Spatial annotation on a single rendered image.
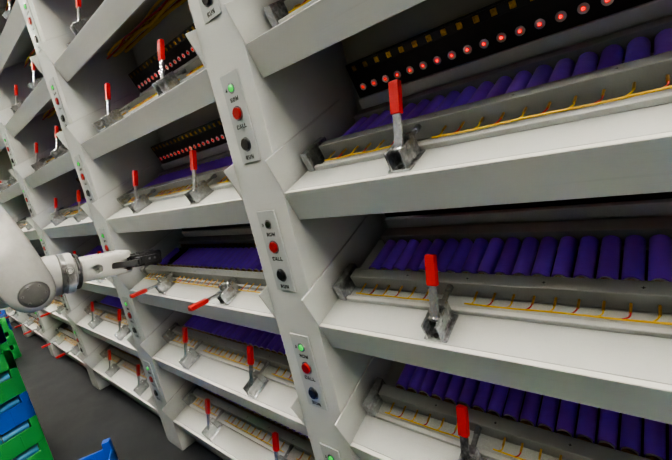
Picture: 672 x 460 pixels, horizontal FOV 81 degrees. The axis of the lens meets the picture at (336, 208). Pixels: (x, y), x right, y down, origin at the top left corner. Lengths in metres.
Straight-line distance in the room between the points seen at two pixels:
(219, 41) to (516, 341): 0.51
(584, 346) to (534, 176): 0.17
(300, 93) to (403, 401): 0.47
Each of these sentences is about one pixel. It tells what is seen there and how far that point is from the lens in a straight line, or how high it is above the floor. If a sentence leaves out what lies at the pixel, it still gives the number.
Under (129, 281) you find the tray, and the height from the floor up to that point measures 0.50.
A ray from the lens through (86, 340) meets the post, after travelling 1.91.
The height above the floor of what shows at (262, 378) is 0.32.
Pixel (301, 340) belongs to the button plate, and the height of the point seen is 0.45.
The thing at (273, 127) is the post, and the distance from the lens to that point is 0.54.
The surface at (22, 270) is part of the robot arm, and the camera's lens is 0.87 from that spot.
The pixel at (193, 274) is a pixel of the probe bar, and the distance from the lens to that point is 0.93.
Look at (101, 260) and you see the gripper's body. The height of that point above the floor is 0.60.
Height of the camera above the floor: 0.72
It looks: 9 degrees down
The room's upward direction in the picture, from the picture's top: 14 degrees counter-clockwise
